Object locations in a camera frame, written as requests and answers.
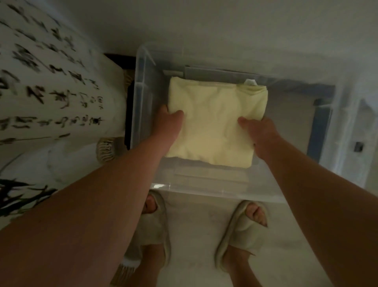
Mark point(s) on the person's right hand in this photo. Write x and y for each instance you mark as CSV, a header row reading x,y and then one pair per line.
x,y
261,134

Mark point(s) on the person's right leg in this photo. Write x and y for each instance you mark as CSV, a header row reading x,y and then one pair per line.
x,y
242,266

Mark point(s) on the person's left forearm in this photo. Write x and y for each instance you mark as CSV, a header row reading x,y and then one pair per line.
x,y
82,221

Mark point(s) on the clear plastic storage bin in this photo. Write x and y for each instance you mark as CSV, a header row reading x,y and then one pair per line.
x,y
224,183

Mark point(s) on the person's left hand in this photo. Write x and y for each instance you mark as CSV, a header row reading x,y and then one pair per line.
x,y
166,127

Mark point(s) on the beige right slipper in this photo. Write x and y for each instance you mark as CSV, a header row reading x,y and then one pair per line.
x,y
242,233

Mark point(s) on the person's right forearm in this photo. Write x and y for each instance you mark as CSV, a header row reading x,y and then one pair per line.
x,y
330,218

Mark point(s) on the white printed curtain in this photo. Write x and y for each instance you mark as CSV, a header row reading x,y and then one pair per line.
x,y
53,103

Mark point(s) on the pale yellow bed sheet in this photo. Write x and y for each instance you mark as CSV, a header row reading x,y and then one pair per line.
x,y
215,121

